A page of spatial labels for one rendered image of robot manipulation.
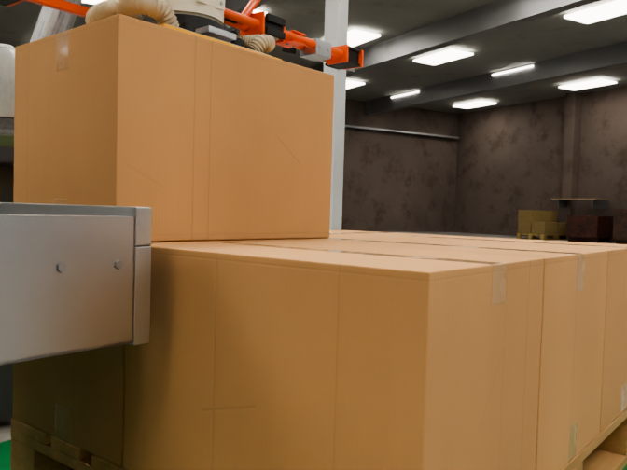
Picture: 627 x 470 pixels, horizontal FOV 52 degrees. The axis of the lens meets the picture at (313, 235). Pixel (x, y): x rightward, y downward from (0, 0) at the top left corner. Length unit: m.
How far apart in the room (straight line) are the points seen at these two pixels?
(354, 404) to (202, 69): 0.75
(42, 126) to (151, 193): 0.31
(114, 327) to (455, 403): 0.50
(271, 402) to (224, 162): 0.57
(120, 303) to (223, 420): 0.24
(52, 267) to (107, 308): 0.11
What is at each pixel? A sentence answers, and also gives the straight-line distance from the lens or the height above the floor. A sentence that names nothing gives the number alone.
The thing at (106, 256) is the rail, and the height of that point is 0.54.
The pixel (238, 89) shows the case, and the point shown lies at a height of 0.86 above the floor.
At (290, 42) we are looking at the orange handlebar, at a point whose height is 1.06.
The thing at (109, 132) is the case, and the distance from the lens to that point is 1.21.
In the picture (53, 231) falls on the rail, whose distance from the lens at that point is 0.93.
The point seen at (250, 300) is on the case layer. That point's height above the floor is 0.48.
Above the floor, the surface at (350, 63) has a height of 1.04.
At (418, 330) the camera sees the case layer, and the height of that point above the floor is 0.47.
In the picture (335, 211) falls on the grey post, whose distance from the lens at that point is 4.60.
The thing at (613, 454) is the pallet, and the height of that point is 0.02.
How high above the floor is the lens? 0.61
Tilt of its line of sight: 2 degrees down
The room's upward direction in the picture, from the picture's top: 2 degrees clockwise
